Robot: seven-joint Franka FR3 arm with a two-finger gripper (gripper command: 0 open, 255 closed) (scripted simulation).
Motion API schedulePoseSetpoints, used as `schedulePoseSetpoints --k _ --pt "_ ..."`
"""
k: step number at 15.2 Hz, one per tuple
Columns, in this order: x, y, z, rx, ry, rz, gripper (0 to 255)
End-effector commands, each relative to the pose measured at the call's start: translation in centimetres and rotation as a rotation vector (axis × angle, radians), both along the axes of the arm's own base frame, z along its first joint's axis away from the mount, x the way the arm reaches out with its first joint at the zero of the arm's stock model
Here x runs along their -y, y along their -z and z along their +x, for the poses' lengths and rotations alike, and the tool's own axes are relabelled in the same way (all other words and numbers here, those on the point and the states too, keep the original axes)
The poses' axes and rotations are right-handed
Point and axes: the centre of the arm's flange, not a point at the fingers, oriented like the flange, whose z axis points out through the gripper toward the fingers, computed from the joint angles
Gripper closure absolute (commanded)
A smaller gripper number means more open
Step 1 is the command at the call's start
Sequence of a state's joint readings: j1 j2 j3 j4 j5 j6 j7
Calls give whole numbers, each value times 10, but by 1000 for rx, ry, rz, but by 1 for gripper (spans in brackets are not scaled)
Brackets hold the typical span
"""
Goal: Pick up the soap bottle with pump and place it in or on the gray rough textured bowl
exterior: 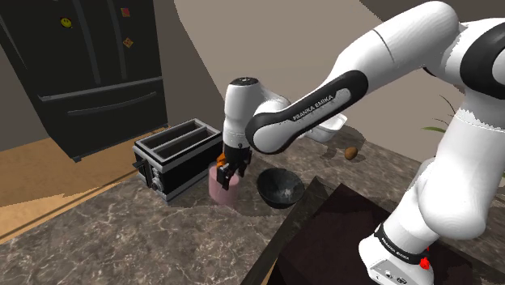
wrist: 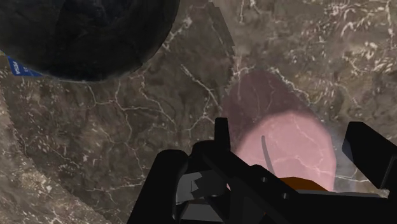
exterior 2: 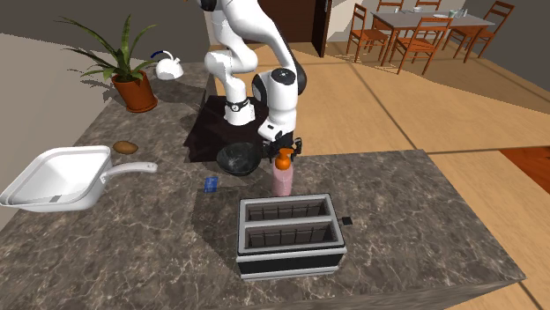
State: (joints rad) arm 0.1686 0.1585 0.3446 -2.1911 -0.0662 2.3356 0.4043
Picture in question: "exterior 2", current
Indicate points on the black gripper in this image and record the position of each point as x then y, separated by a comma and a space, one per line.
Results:
284, 144

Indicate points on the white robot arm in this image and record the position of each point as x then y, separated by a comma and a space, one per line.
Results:
275, 98

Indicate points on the pink orange pump bottle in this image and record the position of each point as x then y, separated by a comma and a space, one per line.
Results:
282, 178

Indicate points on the black marbled bowl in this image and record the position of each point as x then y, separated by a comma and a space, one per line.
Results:
238, 159

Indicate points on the dark robot stand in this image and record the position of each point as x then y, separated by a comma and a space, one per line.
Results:
210, 129

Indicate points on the small blue card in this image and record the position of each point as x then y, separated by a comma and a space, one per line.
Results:
211, 184

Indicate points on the silver black toaster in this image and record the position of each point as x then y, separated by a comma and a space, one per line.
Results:
290, 253

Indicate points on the dark brown door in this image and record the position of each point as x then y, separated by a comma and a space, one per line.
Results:
301, 21

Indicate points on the wooden dining chair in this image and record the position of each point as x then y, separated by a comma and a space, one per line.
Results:
427, 4
419, 43
365, 34
389, 5
483, 30

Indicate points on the white kettle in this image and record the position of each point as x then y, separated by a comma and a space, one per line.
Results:
168, 68

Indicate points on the brown potato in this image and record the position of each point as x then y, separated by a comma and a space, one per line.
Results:
125, 147

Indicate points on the potted green plant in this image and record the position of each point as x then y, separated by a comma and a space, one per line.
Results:
135, 88

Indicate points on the grey dining table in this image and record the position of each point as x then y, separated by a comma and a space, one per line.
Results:
423, 19

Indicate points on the white square pan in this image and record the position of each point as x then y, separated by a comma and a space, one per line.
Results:
60, 176

